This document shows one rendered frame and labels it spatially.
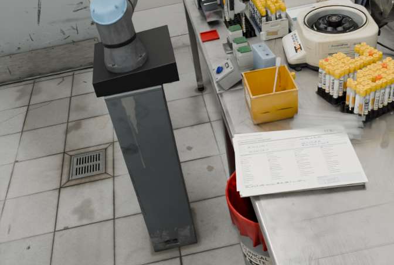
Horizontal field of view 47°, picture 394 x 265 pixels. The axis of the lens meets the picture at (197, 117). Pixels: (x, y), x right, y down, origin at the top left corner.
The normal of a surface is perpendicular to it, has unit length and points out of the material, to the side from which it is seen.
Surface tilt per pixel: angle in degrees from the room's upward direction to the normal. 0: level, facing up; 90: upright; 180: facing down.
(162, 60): 4
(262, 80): 90
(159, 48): 4
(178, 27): 90
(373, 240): 0
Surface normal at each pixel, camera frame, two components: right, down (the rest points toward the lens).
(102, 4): -0.20, -0.68
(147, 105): 0.15, 0.59
